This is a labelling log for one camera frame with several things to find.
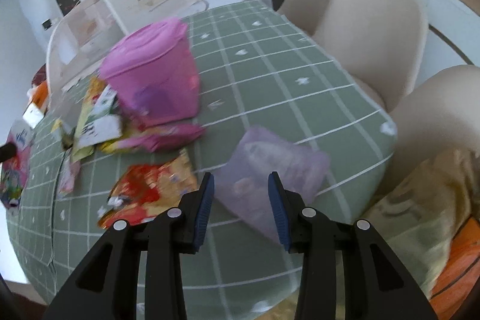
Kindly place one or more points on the mesh food cover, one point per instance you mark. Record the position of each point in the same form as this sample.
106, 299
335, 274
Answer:
112, 16

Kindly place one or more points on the translucent purple plastic packet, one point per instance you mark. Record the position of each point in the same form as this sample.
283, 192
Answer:
270, 170

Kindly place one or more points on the pink waste bin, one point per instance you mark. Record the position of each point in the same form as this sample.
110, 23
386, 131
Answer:
157, 72

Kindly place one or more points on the orange cushion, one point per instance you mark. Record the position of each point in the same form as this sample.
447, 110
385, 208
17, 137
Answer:
457, 275

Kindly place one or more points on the orange packet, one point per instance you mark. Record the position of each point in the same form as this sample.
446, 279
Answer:
41, 95

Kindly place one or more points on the white sideboard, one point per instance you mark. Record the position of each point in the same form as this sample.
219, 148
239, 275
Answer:
442, 5

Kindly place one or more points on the colourful printed packet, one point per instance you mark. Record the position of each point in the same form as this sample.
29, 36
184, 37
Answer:
17, 170

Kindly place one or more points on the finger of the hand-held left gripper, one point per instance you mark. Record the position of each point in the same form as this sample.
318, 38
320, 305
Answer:
6, 151

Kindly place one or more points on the white box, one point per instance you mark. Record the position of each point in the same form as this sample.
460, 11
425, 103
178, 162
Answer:
33, 115

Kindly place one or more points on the wall switch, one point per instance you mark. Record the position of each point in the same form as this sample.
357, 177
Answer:
47, 24

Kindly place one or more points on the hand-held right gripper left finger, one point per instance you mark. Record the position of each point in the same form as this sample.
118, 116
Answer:
202, 207

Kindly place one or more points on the red gold snack packet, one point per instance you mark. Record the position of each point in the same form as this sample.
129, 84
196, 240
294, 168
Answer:
150, 188

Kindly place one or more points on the pale green plastic bag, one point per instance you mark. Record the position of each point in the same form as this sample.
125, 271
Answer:
420, 215

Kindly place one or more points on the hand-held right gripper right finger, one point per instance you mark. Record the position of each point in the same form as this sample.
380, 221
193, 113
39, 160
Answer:
279, 207

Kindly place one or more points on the pink packet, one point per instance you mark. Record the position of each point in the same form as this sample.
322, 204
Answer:
165, 138

